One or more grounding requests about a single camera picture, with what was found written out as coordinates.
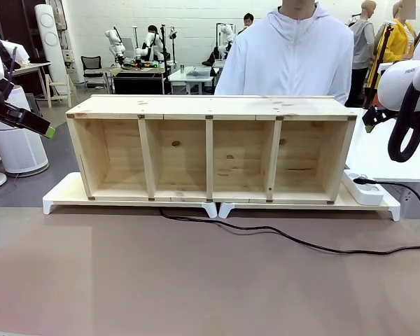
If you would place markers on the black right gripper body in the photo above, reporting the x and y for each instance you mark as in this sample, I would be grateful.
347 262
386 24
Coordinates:
376 115

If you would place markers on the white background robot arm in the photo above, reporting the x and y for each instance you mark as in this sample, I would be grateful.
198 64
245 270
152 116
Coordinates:
115 42
225 36
148 43

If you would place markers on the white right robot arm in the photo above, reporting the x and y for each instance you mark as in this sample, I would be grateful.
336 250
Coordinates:
395 84

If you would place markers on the white cylindrical air purifier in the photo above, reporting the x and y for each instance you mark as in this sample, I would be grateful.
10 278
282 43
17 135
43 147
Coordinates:
19 147

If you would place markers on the white side table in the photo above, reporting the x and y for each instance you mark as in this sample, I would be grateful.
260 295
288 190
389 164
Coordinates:
374 157

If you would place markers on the light wooden chair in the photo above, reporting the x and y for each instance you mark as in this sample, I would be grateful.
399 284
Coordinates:
57 87

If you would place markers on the wooden desk with clutter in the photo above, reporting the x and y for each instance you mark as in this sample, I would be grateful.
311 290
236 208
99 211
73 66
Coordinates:
31 66

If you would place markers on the black tripod stand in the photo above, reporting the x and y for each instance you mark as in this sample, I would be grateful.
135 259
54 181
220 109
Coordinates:
381 49

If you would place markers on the white power strip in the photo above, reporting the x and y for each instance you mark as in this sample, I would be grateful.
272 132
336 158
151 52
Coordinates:
365 196

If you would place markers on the mannequin in grey hoodie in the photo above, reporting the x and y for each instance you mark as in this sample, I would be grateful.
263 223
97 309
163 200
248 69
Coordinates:
364 45

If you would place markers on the white-legged wooden riser stand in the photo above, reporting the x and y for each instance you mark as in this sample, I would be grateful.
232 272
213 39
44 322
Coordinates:
339 203
70 190

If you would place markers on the white tower air conditioner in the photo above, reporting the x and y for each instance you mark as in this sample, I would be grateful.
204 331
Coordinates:
50 38

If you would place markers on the black mesh office chair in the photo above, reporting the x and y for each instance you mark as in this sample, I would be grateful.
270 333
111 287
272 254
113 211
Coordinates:
91 64

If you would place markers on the person in white hoodie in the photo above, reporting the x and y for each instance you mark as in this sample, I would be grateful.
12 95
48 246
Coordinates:
287 52

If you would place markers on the dark background work table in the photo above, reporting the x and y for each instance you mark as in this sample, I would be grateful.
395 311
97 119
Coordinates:
138 78

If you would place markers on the man in black shirt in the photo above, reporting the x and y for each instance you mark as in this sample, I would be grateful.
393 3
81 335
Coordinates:
248 20

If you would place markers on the four-compartment wooden shelf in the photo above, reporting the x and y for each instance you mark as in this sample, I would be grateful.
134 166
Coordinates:
210 105

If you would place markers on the white background table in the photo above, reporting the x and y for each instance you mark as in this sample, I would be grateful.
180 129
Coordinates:
192 75

